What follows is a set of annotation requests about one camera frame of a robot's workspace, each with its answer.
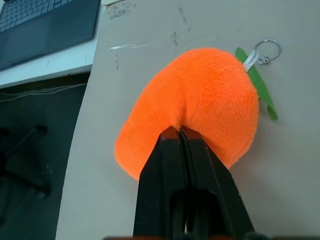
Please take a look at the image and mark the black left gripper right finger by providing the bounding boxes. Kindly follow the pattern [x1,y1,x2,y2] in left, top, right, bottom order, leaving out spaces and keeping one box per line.
[179,126,256,238]

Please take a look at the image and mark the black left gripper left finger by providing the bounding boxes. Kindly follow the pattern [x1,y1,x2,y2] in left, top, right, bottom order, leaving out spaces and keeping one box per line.
[132,125,189,238]

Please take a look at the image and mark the orange plush fruit toy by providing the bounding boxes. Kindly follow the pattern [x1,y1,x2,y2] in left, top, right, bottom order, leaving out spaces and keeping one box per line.
[113,39,283,181]

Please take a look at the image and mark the black office chair base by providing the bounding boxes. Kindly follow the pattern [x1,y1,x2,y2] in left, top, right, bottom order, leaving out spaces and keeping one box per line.
[0,124,52,198]

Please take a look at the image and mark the white side table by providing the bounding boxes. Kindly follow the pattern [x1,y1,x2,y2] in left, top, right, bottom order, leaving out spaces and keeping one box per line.
[0,0,109,90]

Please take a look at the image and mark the dark grey laptop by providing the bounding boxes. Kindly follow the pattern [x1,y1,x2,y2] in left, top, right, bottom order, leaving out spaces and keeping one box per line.
[0,0,101,72]

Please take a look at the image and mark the thin white cable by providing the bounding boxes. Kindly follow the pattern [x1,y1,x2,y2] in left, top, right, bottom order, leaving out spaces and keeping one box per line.
[0,83,88,103]

